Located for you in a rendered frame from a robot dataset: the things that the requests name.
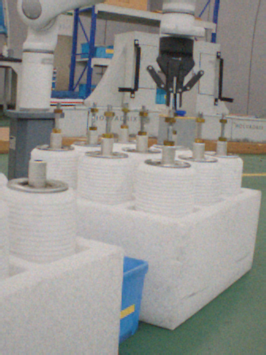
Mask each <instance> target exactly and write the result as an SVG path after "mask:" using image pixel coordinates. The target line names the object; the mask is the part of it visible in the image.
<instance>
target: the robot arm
mask: <svg viewBox="0 0 266 355"><path fill-rule="evenodd" d="M105 1H107V0H18V1H17V11H18V15H19V17H20V19H21V20H22V21H23V22H24V23H25V24H27V25H28V35H27V40H26V41H25V42H24V43H23V44H22V68H21V92H20V108H19V112H20V111H22V112H31V113H36V112H45V113H48V112H50V98H51V80H52V76H53V59H54V54H55V47H56V45H57V39H58V28H59V15H60V14H61V13H66V12H67V11H69V10H73V9H77V8H82V7H86V6H93V5H96V4H99V3H102V2H105ZM195 8H196V0H163V5H162V16H161V24H160V42H159V53H158V57H157V58H156V62H154V63H152V64H151V65H150V66H147V67H146V70H147V71H148V73H149V74H150V76H151V77H152V79H153V80H154V81H155V82H156V84H157V86H158V88H159V89H163V90H164V91H165V92H166V98H165V106H166V107H168V109H172V110H173V98H174V107H175V111H178V110H179V108H181V106H182V94H183V92H184V91H185V92H186V91H190V90H191V88H192V87H193V86H195V84H196V83H197V82H198V80H200V79H201V78H202V75H203V74H204V71H202V70H200V69H199V68H198V67H197V66H195V61H194V59H193V52H194V37H203V38H204V32H205V29H203V27H195ZM158 67H159V68H160V69H161V72H162V73H163V75H164V76H165V80H166V84H165V83H164V82H163V81H162V79H161V77H160V76H159V74H158V73H157V72H158ZM191 70H192V77H191V78H190V79H189V81H188V83H186V84H185V85H184V86H183V84H184V77H186V75H188V73H189V72H190V71H191ZM173 77H175V78H176V85H175V88H176V93H175V94H174V93H173V91H174V86H173Z"/></svg>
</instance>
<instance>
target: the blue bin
mask: <svg viewBox="0 0 266 355"><path fill-rule="evenodd" d="M148 269H149V263H148V262H147V261H145V260H142V259H139V258H131V257H127V256H124V257H123V279H122V290H121V301H120V305H121V312H120V332H119V342H118V345H119V344H120V343H121V342H124V341H125V340H127V338H129V337H130V336H132V335H133V334H135V333H136V332H137V329H138V324H139V314H140V308H141V302H142V297H143V285H144V279H145V274H146V273H148Z"/></svg>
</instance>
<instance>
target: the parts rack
mask: <svg viewBox="0 0 266 355"><path fill-rule="evenodd" d="M209 1H210V0H208V2H207V4H206V5H205V7H204V8H203V10H202V12H201V13H200V16H199V17H201V15H202V14H203V12H204V10H205V9H206V8H207V6H208V4H209ZM219 3H220V0H215V5H214V15H213V23H212V22H207V21H200V20H195V27H203V29H212V32H211V43H214V44H216V29H217V20H218V11H219ZM79 16H83V17H91V30H90V41H89V39H88V36H87V35H86V32H85V30H84V28H83V26H82V21H81V19H80V17H79ZM96 19H102V20H107V21H116V22H127V23H132V24H137V25H145V26H150V27H156V28H160V24H161V20H162V14H159V13H151V12H146V11H141V10H134V9H129V8H125V7H121V6H112V5H108V4H104V3H99V4H96V5H93V6H86V7H83V8H81V9H79V8H77V9H74V28H73V44H72V49H71V61H70V77H69V91H74V90H75V88H76V86H77V85H78V83H79V81H80V79H81V77H82V76H83V75H84V73H85V71H86V68H87V67H88V70H87V73H86V88H85V96H78V97H83V98H85V99H87V98H88V97H89V96H90V90H91V88H92V73H93V67H100V68H108V66H109V64H110V62H111V61H112V60H111V59H102V58H94V46H95V32H96ZM78 22H80V25H81V28H82V31H83V33H84V35H85V38H86V39H87V42H88V46H89V50H88V51H89V52H88V53H82V54H77V38H78ZM84 54H88V56H89V58H88V59H76V56H77V55H84ZM75 66H77V67H85V69H84V71H83V72H82V75H81V76H80V78H79V80H78V81H77V83H76V85H75V87H74V88H73V86H74V70H75ZM158 108H165V109H167V108H168V107H166V106H165V105H161V104H155V106H154V109H156V110H158Z"/></svg>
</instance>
